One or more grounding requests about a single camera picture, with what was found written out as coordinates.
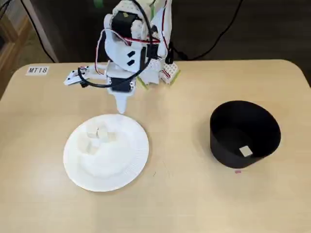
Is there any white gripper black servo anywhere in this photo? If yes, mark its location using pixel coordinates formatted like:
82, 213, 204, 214
106, 63, 137, 115

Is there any white paper plate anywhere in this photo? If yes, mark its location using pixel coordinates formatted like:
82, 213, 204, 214
63, 113, 149, 193

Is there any black pot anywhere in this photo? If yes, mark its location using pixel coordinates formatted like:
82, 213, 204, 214
209, 100, 282, 169

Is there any white MT18 label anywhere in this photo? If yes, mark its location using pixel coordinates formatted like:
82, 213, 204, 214
26, 65, 50, 76

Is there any white metal pole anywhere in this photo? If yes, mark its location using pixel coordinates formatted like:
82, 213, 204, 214
23, 0, 60, 63

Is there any wooden shelf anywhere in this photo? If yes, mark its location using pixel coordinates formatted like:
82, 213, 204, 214
0, 14, 34, 98

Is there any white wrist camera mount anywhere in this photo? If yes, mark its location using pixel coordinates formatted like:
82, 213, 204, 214
63, 67, 89, 88

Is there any red white servo wire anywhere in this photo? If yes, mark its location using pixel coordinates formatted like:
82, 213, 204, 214
93, 28, 137, 76
159, 0, 172, 53

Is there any thin black cable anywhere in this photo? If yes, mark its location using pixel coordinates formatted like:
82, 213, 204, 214
20, 0, 56, 61

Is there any black power cable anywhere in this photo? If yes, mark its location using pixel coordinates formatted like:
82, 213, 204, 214
173, 0, 243, 61

